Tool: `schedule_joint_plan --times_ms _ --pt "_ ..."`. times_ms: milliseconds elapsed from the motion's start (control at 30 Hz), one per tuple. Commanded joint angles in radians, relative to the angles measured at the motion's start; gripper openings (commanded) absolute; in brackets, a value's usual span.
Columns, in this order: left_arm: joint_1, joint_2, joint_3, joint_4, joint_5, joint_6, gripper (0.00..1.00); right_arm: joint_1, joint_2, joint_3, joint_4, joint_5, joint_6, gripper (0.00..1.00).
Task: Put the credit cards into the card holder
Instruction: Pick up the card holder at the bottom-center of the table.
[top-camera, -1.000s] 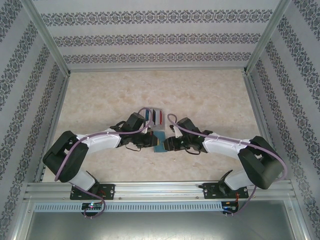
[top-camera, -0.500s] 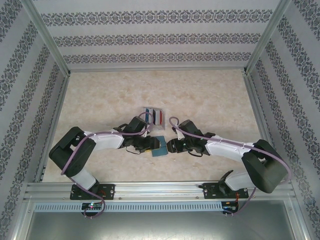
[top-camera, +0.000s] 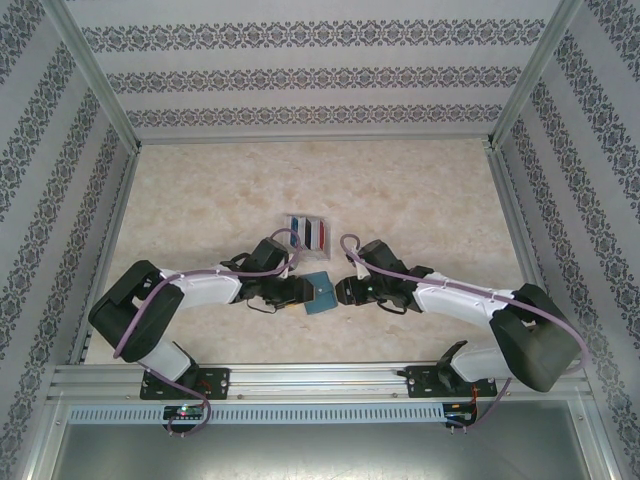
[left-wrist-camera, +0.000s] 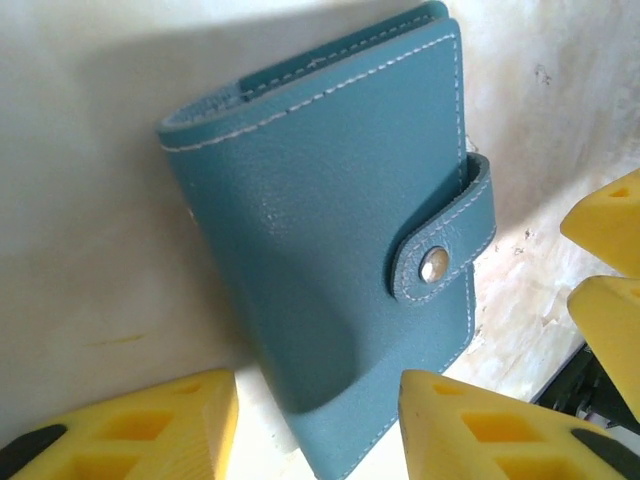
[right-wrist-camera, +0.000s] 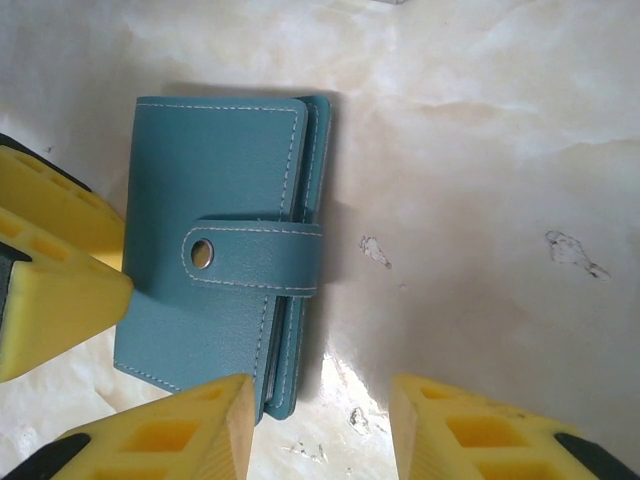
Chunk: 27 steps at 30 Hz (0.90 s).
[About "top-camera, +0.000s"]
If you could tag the teal leather card holder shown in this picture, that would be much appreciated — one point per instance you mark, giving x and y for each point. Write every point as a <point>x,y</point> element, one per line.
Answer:
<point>322,295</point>

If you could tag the red orange credit card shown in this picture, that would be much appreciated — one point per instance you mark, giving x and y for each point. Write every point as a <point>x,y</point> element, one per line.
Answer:
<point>324,235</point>

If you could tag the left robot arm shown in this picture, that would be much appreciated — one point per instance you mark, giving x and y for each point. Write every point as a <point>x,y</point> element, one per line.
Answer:
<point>210,291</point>

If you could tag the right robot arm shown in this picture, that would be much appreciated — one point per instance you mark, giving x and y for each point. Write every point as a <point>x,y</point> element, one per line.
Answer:
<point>460,301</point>

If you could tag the black credit card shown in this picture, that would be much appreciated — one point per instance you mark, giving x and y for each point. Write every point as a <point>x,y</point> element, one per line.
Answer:
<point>313,232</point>

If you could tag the blue credit card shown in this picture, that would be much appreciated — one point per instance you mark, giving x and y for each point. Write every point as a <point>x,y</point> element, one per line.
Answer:
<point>298,223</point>

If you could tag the small circuit board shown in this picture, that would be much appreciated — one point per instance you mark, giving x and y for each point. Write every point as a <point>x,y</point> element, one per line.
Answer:
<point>460,413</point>
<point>184,411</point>

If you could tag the grey metal sheet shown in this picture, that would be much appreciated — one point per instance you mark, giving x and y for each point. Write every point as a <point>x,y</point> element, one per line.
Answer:
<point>320,452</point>

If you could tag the aluminium mounting rail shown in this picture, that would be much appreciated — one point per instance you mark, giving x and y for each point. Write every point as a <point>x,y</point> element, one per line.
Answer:
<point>320,382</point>

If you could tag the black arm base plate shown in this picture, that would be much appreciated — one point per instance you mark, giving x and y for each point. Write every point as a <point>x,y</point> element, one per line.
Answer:
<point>215,382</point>
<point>425,380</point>

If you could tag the aluminium frame side rail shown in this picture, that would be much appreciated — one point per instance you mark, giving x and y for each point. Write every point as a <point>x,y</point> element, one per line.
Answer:
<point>102,260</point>
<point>517,215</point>

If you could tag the aluminium frame post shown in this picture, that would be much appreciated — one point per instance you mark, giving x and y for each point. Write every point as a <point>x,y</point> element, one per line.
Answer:
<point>95,70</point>
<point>537,70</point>

